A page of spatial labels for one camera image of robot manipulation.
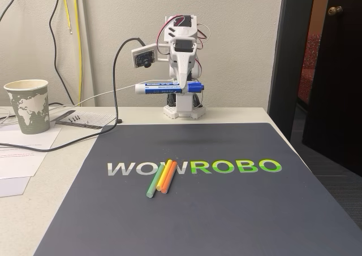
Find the red patterned fabric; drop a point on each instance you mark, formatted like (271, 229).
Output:
(308, 69)

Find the grey WOWROBO mat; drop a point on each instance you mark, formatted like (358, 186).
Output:
(226, 216)

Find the small white paper sheet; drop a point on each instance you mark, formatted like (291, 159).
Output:
(11, 186)

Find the lined paper sheet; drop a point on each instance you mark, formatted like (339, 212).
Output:
(99, 117)

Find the orange chalk stick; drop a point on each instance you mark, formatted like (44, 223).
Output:
(169, 177)

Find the brass door knob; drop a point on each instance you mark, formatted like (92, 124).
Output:
(335, 10)

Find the dark wooden door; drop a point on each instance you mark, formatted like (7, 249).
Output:
(339, 83)

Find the large white printed paper sheet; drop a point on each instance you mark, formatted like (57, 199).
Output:
(17, 164)

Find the blue Expo marker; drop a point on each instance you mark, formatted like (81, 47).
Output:
(158, 89)

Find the green world map paper cup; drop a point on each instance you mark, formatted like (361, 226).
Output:
(29, 109)

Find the yellow chalk stick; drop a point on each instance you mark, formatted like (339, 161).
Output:
(164, 175)

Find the dark door frame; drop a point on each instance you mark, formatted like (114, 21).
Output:
(285, 69)

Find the white mounted camera module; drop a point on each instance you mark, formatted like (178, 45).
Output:
(144, 56)

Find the green chalk stick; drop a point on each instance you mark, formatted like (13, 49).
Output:
(155, 182)

